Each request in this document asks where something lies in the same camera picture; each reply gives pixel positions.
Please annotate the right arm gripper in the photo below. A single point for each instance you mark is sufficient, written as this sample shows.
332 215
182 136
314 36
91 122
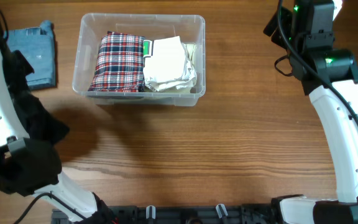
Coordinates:
278 37

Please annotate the cream cloth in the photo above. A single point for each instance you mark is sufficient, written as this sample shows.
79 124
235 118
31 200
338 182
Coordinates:
171 72

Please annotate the white shirt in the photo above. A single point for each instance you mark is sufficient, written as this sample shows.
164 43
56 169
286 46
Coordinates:
159 46

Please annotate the plaid shirt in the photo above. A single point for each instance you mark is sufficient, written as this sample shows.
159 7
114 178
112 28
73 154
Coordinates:
119 64

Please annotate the blue denim jeans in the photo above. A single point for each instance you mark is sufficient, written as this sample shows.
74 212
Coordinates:
37 45

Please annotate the black garment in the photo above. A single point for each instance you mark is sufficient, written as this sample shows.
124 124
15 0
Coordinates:
34 118

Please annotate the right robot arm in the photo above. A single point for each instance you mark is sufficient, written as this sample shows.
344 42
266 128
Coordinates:
329 77

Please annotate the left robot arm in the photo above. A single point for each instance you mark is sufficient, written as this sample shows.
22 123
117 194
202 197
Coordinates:
29 163

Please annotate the clear plastic storage bin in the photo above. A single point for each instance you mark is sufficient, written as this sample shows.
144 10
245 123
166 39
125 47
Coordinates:
190 28

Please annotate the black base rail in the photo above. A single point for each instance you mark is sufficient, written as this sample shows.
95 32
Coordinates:
241 214

